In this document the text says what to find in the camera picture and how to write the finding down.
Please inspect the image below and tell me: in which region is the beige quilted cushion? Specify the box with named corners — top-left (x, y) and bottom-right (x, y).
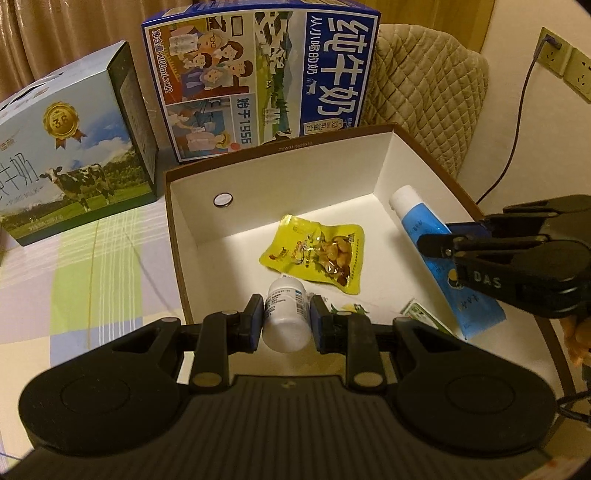
top-left (360, 21), bottom-right (490, 179)

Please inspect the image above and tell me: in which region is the white pill bottle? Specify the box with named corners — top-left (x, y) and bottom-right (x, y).
top-left (262, 275), bottom-right (313, 354)

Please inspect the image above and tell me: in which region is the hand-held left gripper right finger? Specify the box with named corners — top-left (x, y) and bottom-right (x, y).
top-left (309, 294), bottom-right (459, 391)

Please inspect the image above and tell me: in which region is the brown cardboard box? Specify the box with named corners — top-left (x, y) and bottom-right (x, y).
top-left (164, 122), bottom-right (576, 403)

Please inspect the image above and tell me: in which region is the person's right hand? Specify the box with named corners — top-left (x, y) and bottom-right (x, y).
top-left (562, 316), bottom-right (591, 366)

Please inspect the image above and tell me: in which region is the green slim box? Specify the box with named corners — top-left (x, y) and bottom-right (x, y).
top-left (401, 299), bottom-right (456, 337)

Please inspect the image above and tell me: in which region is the green milk carton box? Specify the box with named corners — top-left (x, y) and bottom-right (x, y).
top-left (0, 41), bottom-right (160, 248)

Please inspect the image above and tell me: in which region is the blue milk carton box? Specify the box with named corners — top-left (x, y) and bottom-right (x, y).
top-left (141, 0), bottom-right (382, 165)

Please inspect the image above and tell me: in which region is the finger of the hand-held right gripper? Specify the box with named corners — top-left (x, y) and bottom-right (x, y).
top-left (417, 233), bottom-right (555, 260)
top-left (444, 195), bottom-right (591, 239)

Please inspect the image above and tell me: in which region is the yellow snack packet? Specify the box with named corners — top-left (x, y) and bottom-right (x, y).
top-left (257, 213), bottom-right (367, 296)

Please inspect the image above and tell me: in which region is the plaid bedsheet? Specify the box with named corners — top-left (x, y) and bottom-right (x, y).
top-left (0, 194), bottom-right (188, 462)

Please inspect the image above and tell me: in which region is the dark power cable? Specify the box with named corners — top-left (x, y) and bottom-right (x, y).
top-left (475, 36), bottom-right (562, 205)

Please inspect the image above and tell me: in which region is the black cable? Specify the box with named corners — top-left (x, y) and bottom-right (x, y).
top-left (556, 391), bottom-right (591, 422)

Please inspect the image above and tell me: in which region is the white medicine box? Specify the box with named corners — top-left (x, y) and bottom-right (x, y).
top-left (329, 302), bottom-right (371, 320)

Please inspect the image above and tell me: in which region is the blue and white tube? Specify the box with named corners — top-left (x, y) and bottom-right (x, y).
top-left (389, 185), bottom-right (507, 341)

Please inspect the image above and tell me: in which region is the beige curtain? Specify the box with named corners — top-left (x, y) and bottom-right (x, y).
top-left (0, 0), bottom-right (259, 104)

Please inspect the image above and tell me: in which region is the wall socket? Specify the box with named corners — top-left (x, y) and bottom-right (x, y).
top-left (537, 27), bottom-right (578, 77)
top-left (565, 46), bottom-right (591, 103)

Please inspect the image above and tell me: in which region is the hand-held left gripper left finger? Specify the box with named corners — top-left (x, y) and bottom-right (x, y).
top-left (115, 294), bottom-right (265, 393)

